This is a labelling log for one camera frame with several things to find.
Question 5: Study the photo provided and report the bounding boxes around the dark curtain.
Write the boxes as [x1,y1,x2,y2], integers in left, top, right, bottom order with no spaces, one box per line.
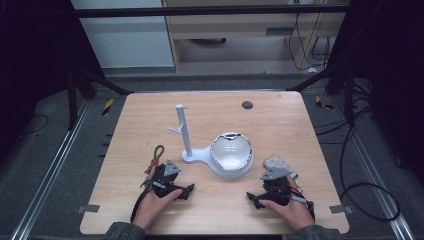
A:
[328,0,424,188]
[0,0,104,161]

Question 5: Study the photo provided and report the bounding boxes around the person's right hand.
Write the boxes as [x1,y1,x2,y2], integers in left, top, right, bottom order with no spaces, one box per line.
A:
[258,175,316,232]

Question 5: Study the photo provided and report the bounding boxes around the white stand with round tray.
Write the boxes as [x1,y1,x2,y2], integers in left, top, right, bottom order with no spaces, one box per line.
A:
[166,103,255,179]

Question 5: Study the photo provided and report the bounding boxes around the black hanging desk cables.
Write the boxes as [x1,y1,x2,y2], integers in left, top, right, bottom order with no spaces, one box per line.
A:
[287,12,332,72]

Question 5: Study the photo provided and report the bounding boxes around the grey table bracket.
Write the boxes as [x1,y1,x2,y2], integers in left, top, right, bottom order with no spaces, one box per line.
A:
[329,204,354,215]
[77,204,101,214]

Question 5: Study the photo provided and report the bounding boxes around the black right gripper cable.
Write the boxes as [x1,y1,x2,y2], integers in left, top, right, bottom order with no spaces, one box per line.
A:
[288,185,316,222]

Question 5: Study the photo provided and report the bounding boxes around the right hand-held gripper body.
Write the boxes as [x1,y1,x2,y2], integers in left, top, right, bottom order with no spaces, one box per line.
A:
[259,153,300,206]

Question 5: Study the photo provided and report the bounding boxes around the black stand legs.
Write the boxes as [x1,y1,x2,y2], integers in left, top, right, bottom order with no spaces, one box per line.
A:
[287,64,356,128]
[65,64,134,132]

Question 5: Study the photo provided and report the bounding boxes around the aluminium floor rail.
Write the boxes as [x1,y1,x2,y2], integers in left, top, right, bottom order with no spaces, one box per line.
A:
[9,99,92,240]
[329,94,418,240]

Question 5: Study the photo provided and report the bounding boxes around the olive lanyard with red clip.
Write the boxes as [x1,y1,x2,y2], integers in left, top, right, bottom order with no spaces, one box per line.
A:
[145,144,166,175]

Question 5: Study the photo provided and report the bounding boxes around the person's left hand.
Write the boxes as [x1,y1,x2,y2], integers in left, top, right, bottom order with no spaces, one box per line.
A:
[132,188,184,231]

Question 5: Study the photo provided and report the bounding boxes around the black and yellow tape strip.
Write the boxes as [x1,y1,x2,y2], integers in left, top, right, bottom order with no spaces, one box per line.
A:
[101,98,115,117]
[315,95,334,111]

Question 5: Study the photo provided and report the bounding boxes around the white bowl with silver rim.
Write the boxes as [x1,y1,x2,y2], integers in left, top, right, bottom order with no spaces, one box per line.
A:
[209,132,254,171]

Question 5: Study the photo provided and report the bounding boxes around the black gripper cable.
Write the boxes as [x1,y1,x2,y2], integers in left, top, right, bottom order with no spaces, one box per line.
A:
[130,179,155,224]
[288,185,316,222]

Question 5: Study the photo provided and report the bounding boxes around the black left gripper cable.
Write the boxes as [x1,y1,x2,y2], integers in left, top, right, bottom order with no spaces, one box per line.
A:
[130,179,155,224]

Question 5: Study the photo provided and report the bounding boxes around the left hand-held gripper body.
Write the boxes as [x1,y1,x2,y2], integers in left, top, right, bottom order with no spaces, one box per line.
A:
[143,159,185,200]

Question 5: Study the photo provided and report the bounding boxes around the wooden desk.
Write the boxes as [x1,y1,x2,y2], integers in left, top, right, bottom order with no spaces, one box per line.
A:
[161,0,351,73]

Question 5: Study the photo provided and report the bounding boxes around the thin black floor cable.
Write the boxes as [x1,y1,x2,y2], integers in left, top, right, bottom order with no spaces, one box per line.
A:
[18,113,50,136]

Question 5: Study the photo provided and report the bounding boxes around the black floor cable loop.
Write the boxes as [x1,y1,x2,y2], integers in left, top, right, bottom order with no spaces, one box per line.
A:
[314,96,401,223]

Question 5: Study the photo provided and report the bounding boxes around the white cabinet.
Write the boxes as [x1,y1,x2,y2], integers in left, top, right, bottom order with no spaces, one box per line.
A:
[70,0,176,69]

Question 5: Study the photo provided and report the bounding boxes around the black horizontal bar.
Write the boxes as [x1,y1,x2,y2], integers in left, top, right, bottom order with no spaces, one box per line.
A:
[72,4,352,19]

